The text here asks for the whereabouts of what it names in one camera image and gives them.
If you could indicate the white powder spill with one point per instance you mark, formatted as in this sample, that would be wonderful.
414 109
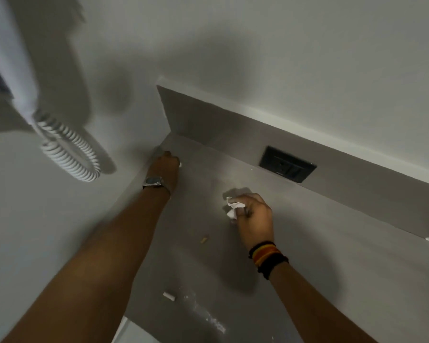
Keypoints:
205 314

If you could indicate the person's right forearm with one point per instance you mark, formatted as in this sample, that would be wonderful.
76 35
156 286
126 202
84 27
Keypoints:
314 307

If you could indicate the person's right fingers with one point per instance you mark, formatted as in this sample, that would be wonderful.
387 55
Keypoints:
241 207

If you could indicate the white wall hair dryer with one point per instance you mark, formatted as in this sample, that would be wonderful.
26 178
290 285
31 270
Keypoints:
12 64

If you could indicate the person's left forearm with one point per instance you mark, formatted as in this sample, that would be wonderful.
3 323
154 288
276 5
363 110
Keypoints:
93 267

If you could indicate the black orange yellow wristbands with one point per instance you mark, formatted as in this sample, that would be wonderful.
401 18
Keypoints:
267 258

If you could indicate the person's left fingers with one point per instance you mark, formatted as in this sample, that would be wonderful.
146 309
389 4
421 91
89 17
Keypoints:
171 158

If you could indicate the white cigarette butt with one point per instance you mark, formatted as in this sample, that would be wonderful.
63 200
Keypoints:
169 296

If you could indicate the white tissue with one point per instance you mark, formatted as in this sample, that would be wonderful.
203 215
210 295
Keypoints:
231 208

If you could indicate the silver wristwatch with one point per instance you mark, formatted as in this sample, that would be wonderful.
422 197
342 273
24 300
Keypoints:
153 182

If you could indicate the person's right hand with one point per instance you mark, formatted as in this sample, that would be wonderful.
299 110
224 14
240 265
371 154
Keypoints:
254 219

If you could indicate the person's left hand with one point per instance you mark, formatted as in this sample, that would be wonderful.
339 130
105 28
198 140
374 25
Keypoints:
164 169

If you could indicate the black wall socket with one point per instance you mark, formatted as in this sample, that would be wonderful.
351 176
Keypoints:
286 164

